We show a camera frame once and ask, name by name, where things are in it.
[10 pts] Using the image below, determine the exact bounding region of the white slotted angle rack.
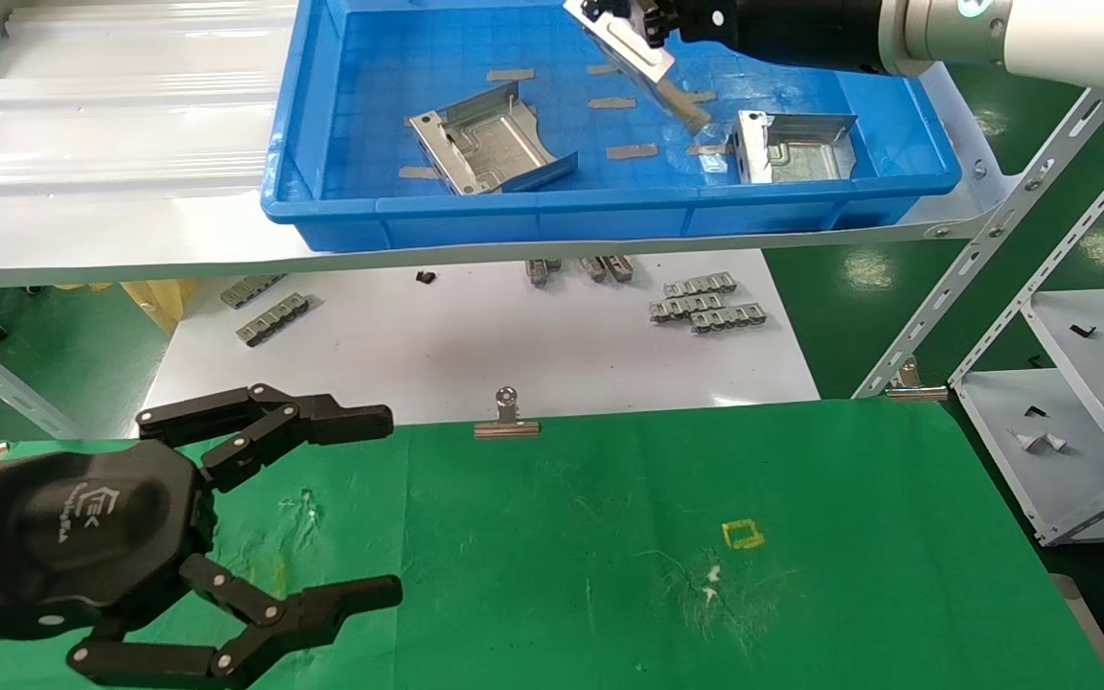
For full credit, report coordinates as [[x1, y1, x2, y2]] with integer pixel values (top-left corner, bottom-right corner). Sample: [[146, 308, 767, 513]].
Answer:
[[950, 120, 1104, 547]]

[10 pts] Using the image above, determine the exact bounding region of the clear plastic sheet stack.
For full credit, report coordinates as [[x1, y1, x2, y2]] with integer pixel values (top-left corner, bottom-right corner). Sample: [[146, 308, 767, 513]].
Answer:
[[0, 0, 302, 200]]

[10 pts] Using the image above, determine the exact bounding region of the blue plastic bin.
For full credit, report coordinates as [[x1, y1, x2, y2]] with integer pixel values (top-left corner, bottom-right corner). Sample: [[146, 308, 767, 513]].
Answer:
[[260, 0, 963, 253]]

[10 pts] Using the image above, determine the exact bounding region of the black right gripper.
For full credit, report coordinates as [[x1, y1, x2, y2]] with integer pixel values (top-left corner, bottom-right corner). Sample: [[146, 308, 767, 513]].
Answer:
[[579, 0, 888, 76]]

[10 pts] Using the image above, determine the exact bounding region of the green table cloth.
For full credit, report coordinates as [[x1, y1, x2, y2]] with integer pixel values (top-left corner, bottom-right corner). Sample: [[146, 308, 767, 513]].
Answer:
[[0, 398, 1104, 690]]

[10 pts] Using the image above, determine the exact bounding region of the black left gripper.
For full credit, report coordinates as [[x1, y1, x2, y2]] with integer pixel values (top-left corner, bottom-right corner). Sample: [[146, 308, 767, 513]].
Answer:
[[0, 383, 404, 690]]

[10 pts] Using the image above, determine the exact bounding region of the stamped metal bracket plate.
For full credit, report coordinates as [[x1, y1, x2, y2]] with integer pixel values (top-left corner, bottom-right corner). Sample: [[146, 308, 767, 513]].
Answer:
[[732, 108, 858, 185], [563, 0, 711, 135], [406, 81, 580, 196]]

